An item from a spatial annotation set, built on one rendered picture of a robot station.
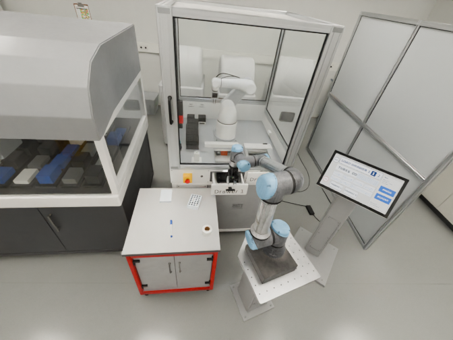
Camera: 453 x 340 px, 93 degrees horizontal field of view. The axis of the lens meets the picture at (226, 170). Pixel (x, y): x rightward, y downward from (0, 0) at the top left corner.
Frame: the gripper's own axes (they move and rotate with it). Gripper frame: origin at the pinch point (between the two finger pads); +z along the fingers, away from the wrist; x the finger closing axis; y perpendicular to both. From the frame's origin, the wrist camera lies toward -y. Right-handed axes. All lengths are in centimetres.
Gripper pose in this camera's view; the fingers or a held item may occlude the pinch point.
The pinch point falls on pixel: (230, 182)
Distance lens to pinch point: 163.7
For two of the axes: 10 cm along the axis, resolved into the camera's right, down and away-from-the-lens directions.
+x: 9.9, 0.1, 1.5
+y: 1.1, 6.6, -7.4
